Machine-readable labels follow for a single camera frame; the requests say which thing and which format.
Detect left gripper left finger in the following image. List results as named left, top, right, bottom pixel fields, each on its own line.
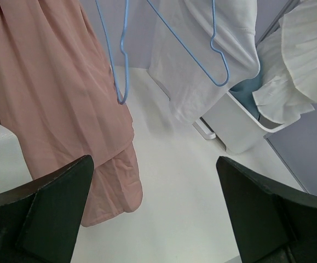
left=0, top=155, right=94, bottom=262

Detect white plastic basket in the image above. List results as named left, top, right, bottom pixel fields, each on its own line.
left=202, top=93, right=288, bottom=155

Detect pink dress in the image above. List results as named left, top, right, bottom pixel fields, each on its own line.
left=0, top=1, right=143, bottom=227

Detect blue denim skirt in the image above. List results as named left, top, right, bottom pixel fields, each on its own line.
left=229, top=73, right=262, bottom=120

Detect white skirt on right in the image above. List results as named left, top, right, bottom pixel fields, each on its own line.
left=148, top=0, right=262, bottom=124

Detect blue wire hanger of skirt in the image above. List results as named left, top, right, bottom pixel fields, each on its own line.
left=146, top=0, right=230, bottom=87

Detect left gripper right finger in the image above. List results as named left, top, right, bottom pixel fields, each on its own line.
left=216, top=156, right=317, bottom=262

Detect white ruffled dress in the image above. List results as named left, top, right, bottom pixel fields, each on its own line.
left=252, top=1, right=317, bottom=124

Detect white garment far left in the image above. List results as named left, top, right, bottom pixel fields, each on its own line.
left=0, top=52, right=34, bottom=199

